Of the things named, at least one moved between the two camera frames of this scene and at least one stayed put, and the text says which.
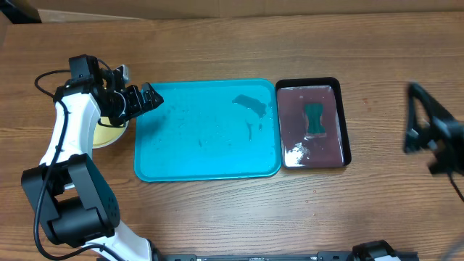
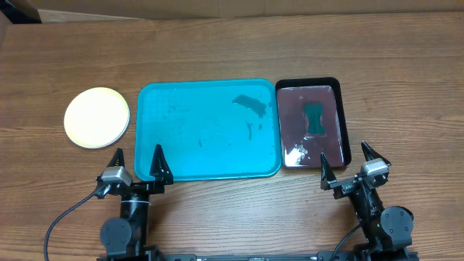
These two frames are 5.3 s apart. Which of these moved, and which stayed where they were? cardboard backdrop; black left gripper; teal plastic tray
Moved: black left gripper
Stayed: cardboard backdrop; teal plastic tray
